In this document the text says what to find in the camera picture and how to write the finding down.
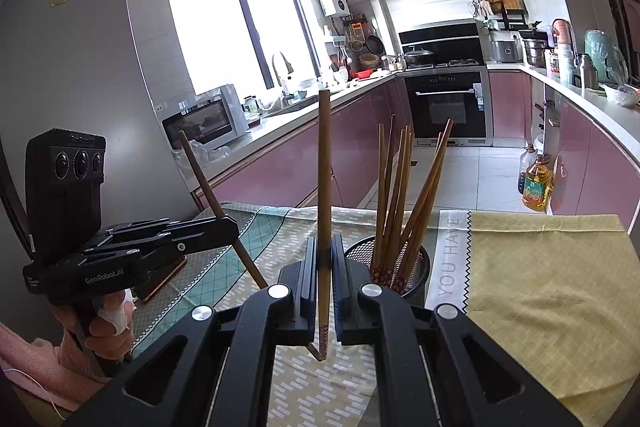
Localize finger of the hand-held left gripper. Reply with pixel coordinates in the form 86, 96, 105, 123
100, 215, 237, 243
80, 223, 240, 269

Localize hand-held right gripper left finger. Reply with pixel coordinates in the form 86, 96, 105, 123
62, 234, 321, 427

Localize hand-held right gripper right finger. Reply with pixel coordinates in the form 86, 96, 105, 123
331, 233, 583, 427

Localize red-tipped wooden chopstick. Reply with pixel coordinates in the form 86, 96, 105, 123
177, 130, 270, 290
307, 89, 333, 363

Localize black mesh holder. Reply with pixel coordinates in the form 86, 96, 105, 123
344, 237, 432, 308

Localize bundle of wooden chopsticks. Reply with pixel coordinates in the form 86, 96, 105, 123
370, 114, 455, 295

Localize person's left hand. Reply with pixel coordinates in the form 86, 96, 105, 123
52, 289, 136, 363

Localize dark phone copper edge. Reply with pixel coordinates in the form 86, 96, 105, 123
131, 254, 188, 304

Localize clear plastic bag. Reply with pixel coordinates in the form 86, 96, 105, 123
172, 142, 231, 162

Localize grey refrigerator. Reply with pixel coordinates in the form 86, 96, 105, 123
0, 0, 201, 323

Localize white countertop oven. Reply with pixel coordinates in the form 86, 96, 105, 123
161, 84, 249, 152

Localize pink base cabinets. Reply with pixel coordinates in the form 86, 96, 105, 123
192, 69, 640, 233

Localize steel kitchen faucet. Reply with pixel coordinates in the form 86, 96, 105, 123
271, 52, 296, 95

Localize patchwork printed tablecloth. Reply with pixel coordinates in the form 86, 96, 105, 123
102, 201, 640, 427

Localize kitchen window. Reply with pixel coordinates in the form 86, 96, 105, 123
162, 0, 321, 95

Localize black built-in oven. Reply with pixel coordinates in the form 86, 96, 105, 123
402, 69, 493, 148

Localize yellow cooking oil bottle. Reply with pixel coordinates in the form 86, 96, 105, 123
521, 155, 553, 212

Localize dark sauce bottle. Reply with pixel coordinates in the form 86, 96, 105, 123
517, 146, 538, 195

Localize dark wok with lid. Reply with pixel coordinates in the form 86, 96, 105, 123
403, 47, 436, 68

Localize black range hood stove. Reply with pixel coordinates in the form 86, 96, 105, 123
398, 21, 485, 68

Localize white kitchen countertop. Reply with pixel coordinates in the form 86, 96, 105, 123
197, 62, 640, 158

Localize steel stock pot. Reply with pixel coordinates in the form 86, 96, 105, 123
520, 37, 551, 68

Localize black counter shelf rack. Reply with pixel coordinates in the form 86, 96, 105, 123
469, 0, 531, 32

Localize steel thermos flask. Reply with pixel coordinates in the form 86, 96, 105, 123
575, 53, 600, 90

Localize pink jug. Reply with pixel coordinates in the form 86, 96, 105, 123
551, 19, 573, 48

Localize covered white bowl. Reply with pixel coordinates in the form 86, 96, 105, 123
602, 82, 640, 108

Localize green plastic bag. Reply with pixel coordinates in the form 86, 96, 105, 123
584, 29, 628, 85

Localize thin white cable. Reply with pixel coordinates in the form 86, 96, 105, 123
5, 369, 67, 419

